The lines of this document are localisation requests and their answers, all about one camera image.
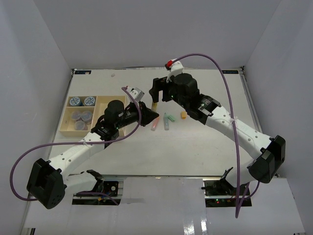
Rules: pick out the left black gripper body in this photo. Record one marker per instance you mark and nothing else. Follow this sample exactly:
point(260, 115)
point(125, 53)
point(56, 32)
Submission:
point(131, 115)

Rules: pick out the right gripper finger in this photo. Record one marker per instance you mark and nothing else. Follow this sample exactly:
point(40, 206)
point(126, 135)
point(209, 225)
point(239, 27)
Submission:
point(154, 91)
point(165, 92)

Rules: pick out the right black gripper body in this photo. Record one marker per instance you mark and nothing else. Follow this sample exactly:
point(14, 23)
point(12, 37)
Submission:
point(173, 89)

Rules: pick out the yellow highlighter pen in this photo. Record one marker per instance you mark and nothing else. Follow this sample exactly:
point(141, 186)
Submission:
point(154, 107)

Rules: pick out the green highlighter pen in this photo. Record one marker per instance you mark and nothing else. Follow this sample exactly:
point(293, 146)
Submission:
point(166, 122)

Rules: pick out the blue white ink jar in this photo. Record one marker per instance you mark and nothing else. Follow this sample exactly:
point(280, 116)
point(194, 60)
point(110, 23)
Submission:
point(75, 101)
point(89, 101)

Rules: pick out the paperclip jar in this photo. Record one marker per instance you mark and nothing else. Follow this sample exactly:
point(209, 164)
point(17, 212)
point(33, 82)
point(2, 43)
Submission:
point(80, 126)
point(75, 115)
point(86, 116)

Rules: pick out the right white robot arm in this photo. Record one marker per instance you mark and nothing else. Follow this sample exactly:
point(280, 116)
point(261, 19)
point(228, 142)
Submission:
point(211, 113)

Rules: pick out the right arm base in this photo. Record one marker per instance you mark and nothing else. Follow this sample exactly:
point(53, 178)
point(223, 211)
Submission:
point(218, 195)

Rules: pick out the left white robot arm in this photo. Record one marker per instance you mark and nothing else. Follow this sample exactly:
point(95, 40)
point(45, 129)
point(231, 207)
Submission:
point(51, 180)

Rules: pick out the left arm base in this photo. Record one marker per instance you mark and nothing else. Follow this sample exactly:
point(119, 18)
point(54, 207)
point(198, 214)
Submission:
point(103, 194)

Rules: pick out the orange highlighter pen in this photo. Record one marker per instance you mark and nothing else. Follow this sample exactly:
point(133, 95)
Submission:
point(154, 124)

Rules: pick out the orange highlighter cap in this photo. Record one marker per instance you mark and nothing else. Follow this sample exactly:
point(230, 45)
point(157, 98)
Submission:
point(183, 115)

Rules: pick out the beige wooden organizer tray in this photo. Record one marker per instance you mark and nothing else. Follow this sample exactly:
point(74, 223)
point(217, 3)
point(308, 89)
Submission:
point(67, 125)

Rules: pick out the right table logo sticker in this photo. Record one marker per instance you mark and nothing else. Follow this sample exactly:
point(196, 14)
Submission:
point(230, 71)

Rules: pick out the table logo sticker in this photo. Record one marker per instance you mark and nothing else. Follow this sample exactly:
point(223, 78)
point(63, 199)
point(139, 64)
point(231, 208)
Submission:
point(230, 71)
point(82, 72)

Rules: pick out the left table logo sticker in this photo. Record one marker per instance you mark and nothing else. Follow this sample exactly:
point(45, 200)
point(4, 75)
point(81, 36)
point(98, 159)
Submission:
point(82, 72)

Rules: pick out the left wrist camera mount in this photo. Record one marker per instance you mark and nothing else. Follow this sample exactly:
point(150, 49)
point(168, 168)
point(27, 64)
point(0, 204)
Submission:
point(136, 93)

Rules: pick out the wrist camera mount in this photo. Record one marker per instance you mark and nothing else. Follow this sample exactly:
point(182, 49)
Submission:
point(136, 93)
point(175, 67)

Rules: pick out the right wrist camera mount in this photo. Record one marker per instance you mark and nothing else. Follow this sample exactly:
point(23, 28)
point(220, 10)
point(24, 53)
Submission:
point(175, 67)

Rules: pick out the aluminium table rail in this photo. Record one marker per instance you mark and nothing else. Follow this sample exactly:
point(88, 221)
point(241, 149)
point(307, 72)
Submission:
point(254, 115)

